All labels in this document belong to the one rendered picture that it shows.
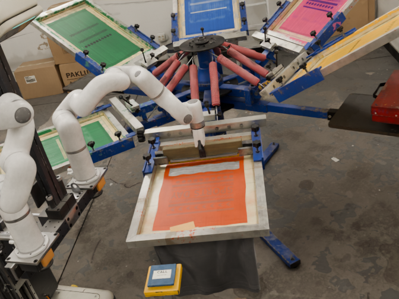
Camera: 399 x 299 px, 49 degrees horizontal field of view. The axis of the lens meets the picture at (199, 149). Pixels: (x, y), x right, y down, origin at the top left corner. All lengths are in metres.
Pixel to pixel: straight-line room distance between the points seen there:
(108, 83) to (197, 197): 0.65
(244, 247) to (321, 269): 1.08
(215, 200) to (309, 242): 1.26
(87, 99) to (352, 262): 1.94
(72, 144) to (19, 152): 0.42
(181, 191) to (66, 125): 0.62
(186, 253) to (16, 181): 0.83
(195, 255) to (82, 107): 0.81
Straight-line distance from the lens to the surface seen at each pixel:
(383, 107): 2.33
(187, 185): 2.13
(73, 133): 1.91
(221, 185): 2.08
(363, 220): 3.31
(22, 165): 1.52
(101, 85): 1.88
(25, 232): 1.70
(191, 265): 2.05
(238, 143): 2.21
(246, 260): 2.02
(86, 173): 2.01
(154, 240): 1.84
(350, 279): 2.92
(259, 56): 3.06
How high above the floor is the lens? 2.18
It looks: 31 degrees down
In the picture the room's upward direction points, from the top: 12 degrees counter-clockwise
